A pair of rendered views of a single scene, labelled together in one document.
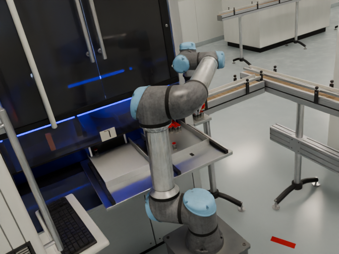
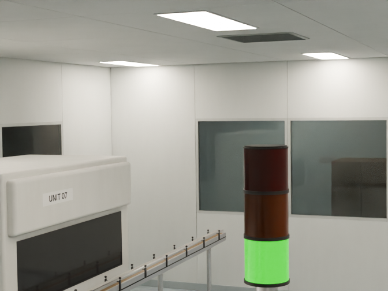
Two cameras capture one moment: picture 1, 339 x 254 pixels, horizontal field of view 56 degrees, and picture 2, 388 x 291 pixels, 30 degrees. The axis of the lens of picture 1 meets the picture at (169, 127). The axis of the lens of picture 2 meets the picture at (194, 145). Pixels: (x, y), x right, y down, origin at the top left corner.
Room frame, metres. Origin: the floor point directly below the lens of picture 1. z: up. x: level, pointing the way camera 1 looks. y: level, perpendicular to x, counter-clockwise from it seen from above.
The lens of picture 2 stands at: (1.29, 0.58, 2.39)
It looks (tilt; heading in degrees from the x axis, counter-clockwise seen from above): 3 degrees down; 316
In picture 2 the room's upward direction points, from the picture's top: 1 degrees counter-clockwise
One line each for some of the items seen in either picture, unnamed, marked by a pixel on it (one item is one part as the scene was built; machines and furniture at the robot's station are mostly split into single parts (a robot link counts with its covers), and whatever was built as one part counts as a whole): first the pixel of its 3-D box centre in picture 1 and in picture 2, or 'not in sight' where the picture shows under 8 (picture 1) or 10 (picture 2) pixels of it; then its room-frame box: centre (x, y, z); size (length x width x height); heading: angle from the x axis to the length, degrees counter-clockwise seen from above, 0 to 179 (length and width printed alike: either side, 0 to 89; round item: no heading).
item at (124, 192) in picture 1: (153, 157); not in sight; (1.47, 0.11, 0.87); 0.70 x 0.48 x 0.02; 114
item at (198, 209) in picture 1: (198, 209); not in sight; (0.92, -0.06, 0.96); 0.13 x 0.12 x 0.14; 68
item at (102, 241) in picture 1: (60, 231); not in sight; (1.11, 0.56, 0.79); 0.45 x 0.28 x 0.03; 32
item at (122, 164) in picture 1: (118, 160); not in sight; (1.46, 0.30, 0.90); 0.34 x 0.26 x 0.04; 24
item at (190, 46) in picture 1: (188, 55); not in sight; (1.48, -0.14, 1.40); 0.09 x 0.08 x 0.11; 158
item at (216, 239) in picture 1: (203, 232); not in sight; (0.92, -0.06, 0.84); 0.15 x 0.15 x 0.10
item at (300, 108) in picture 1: (298, 147); not in sight; (1.94, -0.91, 0.46); 0.09 x 0.09 x 0.77; 24
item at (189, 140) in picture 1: (173, 138); not in sight; (1.60, -0.01, 0.90); 0.34 x 0.26 x 0.04; 25
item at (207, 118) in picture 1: (197, 118); not in sight; (1.86, -0.19, 0.87); 0.14 x 0.13 x 0.02; 24
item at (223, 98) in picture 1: (221, 94); not in sight; (2.06, -0.40, 0.92); 0.69 x 0.16 x 0.16; 114
